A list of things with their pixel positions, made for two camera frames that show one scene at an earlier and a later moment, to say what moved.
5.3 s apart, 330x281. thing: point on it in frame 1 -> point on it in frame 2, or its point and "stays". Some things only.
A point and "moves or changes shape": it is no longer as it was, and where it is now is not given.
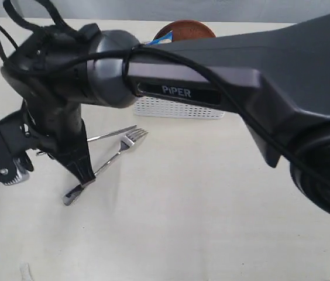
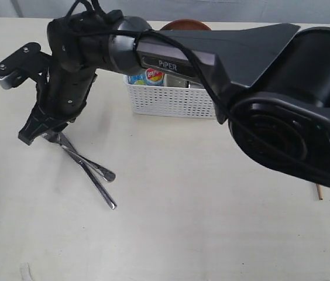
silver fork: (134, 136) moves or changes shape
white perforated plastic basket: (145, 106) stays
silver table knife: (99, 137) moves or changes shape
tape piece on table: (25, 271) stays
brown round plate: (186, 30) stays
